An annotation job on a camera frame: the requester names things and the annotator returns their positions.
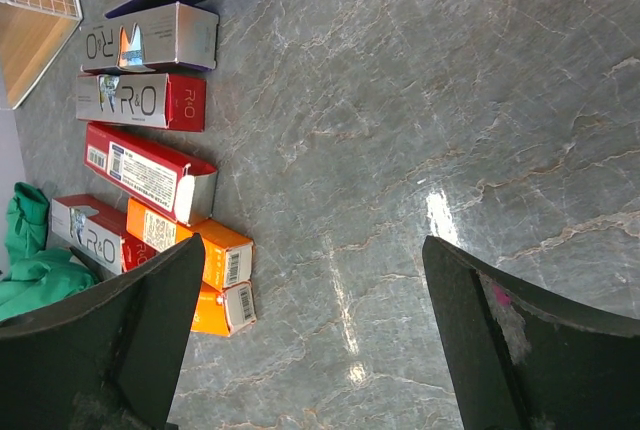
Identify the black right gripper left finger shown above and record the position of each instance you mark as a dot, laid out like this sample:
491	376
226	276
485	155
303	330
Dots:
109	357

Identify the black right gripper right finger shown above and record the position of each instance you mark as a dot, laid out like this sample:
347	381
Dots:
523	357

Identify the orange box front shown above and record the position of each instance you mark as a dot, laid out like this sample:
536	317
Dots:
224	313

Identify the green cloth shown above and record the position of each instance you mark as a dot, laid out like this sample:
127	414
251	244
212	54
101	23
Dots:
37	276

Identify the red silver R&O box front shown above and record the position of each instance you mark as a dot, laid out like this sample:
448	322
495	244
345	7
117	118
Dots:
99	231

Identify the red silver r&o box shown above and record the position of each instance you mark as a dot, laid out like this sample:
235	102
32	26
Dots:
99	231
161	101

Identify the red barcode toothpaste box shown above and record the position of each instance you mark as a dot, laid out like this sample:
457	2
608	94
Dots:
178	186

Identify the purple silver toothpaste box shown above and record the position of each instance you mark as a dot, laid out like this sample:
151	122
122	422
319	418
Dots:
158	39

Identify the white wire wooden shelf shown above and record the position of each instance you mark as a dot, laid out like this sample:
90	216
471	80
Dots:
33	32

